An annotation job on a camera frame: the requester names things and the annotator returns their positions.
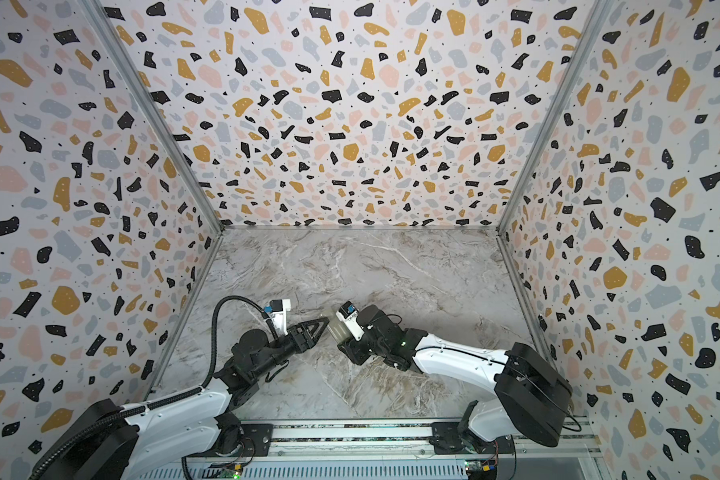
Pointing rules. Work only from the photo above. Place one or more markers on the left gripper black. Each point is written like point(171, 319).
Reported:
point(310, 342)

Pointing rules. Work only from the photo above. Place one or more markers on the beige battery compartment cover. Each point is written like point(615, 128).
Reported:
point(338, 331)

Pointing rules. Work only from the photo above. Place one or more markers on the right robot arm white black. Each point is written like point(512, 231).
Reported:
point(531, 397)

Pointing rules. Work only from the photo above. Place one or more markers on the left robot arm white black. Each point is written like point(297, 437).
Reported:
point(110, 441)

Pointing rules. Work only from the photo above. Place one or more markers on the white ventilation grille strip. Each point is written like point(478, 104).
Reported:
point(395, 469)

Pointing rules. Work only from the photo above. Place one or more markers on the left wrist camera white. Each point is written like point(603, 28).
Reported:
point(276, 313)

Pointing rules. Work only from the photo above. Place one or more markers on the aluminium mounting rail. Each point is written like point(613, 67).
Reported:
point(394, 439)

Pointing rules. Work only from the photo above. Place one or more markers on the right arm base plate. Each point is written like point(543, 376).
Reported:
point(478, 431)

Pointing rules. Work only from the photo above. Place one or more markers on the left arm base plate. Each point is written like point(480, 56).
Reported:
point(239, 439)

